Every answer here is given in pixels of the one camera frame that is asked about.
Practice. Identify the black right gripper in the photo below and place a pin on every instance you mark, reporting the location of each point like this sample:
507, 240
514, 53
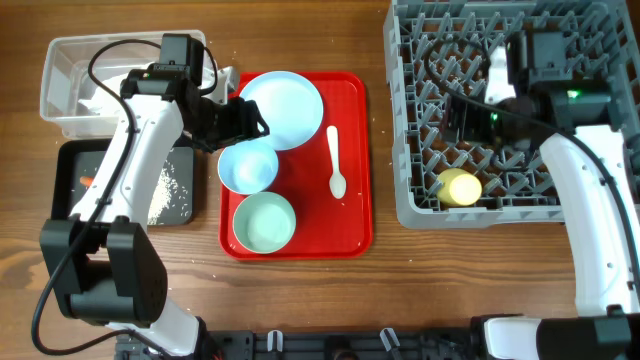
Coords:
468, 110

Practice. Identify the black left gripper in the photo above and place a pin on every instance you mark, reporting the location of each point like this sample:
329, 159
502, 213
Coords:
245, 116

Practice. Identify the small light blue bowl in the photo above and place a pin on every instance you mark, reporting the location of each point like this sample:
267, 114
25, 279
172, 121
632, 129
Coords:
248, 167

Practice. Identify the yellow plastic cup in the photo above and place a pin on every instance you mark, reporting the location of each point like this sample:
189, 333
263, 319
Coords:
458, 187

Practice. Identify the pile of white rice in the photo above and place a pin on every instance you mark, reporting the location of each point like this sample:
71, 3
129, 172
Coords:
171, 202

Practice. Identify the green bowl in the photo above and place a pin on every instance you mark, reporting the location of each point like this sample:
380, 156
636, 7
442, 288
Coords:
264, 223

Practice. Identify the white paper napkin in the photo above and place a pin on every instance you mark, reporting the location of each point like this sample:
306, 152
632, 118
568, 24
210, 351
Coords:
92, 100

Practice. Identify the orange carrot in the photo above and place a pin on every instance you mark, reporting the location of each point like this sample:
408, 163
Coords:
86, 181

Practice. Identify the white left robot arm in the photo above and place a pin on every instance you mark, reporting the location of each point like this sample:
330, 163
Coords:
103, 268

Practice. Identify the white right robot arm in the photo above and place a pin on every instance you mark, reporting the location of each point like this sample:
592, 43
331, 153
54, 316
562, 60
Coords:
533, 102

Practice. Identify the grey dishwasher rack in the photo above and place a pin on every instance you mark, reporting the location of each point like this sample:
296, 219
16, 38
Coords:
453, 39

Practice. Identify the clear plastic waste bin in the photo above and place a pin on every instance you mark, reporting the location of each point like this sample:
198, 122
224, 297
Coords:
69, 57

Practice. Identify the black waste tray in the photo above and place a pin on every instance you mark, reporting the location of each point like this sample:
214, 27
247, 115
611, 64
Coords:
83, 157

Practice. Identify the large light blue plate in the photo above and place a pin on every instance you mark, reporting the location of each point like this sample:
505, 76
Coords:
290, 105

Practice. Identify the white plastic spoon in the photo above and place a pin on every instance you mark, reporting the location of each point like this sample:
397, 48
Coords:
337, 182

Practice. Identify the red plastic tray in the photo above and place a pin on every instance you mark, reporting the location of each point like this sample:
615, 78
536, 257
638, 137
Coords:
326, 227

